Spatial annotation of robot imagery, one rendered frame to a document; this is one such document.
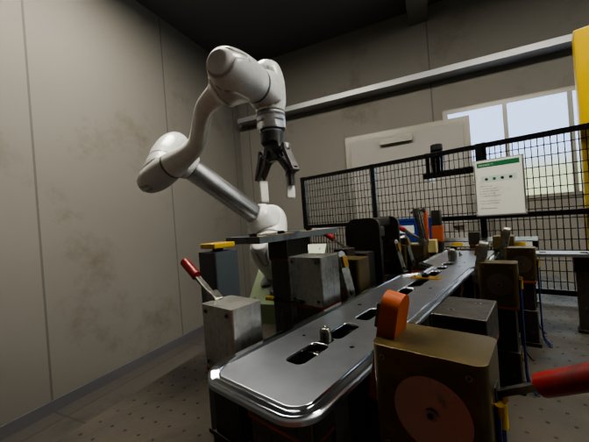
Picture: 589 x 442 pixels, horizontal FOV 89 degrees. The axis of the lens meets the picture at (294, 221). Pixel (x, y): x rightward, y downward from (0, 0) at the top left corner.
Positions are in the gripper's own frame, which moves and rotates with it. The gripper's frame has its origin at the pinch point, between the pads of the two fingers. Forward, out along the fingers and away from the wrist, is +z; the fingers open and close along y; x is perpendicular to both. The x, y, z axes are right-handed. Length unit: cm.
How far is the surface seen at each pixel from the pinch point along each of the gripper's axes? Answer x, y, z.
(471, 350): -25, 63, 22
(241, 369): -37, 37, 28
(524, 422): 25, 54, 58
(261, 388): -38, 43, 28
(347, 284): 3.3, 23.0, 25.5
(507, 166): 132, 29, -12
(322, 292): -8.2, 25.3, 24.8
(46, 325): -58, -199, 67
